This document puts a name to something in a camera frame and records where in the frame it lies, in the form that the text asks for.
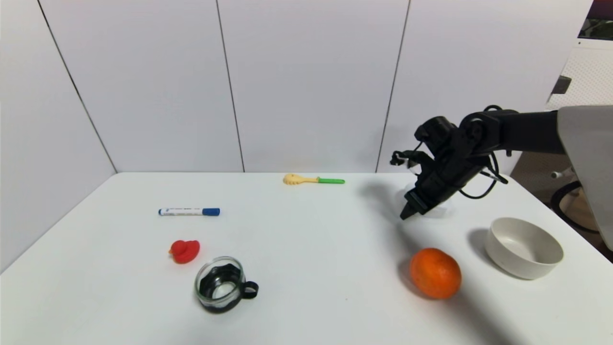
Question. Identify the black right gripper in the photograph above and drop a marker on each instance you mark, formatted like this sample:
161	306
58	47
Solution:
417	201

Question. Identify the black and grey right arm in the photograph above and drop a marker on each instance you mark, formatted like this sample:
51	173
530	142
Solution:
527	132

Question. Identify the beige round bowl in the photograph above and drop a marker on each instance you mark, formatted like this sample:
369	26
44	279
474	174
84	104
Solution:
524	254

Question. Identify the orange mandarin fruit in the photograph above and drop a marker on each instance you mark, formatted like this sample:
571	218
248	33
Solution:
435	274

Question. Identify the glass cup with black sleeve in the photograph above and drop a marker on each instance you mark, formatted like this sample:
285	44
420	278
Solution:
215	304

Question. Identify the white perforated panel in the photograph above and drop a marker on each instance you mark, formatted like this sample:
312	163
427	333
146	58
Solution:
586	76

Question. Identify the blue capped white marker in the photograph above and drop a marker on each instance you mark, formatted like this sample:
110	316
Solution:
187	211

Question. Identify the red rubber duck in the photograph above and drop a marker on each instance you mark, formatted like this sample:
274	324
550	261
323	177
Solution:
186	252

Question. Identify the dark monitor screen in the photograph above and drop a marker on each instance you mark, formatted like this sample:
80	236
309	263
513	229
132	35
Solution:
596	26

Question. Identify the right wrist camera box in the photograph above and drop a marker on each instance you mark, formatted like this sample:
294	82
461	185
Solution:
407	157

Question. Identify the small black wall box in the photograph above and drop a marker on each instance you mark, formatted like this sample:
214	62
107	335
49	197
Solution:
560	85

